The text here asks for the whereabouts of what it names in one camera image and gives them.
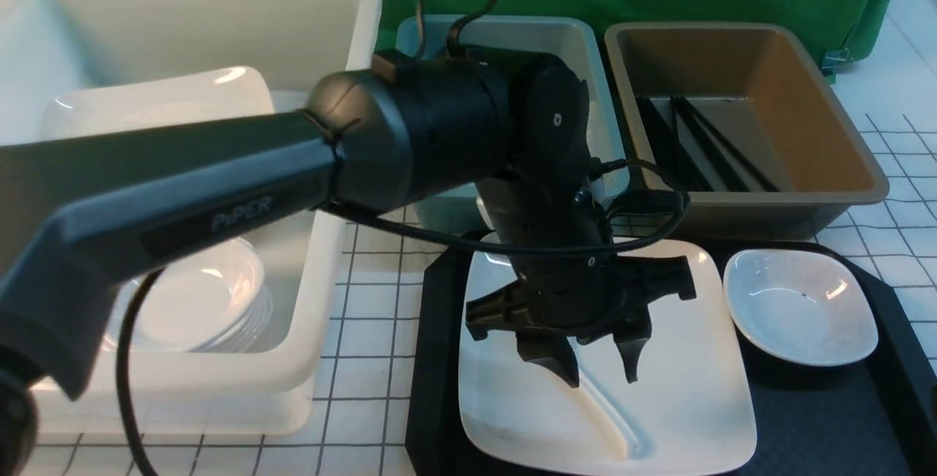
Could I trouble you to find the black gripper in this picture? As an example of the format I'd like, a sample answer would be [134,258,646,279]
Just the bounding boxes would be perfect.
[466,178,697,388]

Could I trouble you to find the white ceramic soup spoon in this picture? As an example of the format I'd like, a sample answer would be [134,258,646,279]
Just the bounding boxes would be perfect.
[577,375,641,461]

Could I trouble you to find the large white square plate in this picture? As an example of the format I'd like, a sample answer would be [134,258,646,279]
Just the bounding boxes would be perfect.
[458,239,757,475]

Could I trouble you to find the small white sauce dish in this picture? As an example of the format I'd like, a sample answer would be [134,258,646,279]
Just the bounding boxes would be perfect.
[723,249,879,367]

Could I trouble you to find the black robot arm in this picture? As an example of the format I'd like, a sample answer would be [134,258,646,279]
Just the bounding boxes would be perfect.
[2,45,696,475]

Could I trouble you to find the top stacked white plate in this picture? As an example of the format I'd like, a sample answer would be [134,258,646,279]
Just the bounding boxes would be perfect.
[38,66,275,141]

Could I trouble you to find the black chopsticks in bin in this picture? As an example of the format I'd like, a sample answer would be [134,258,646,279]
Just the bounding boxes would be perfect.
[635,97,780,193]

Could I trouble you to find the black serving tray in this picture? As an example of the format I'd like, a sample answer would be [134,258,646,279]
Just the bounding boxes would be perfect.
[405,238,935,475]

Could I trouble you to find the teal plastic bin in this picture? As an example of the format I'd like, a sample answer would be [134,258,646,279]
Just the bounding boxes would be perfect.
[395,15,630,235]

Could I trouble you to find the brown plastic bin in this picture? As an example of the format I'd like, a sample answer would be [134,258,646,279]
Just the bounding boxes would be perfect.
[605,22,889,239]

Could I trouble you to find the stacked small dishes below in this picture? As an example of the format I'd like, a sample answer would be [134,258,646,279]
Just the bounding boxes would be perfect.
[194,286,272,354]

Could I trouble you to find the metal binder clip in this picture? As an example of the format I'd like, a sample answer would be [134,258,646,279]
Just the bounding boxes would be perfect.
[819,48,854,76]

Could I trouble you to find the top stacked small dish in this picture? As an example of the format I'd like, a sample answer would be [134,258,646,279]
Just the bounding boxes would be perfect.
[130,238,266,353]

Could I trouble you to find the large white plastic bin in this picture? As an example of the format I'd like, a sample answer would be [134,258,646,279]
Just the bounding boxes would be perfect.
[2,0,382,442]

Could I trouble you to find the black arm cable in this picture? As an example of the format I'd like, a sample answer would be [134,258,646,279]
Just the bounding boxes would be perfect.
[116,0,690,476]

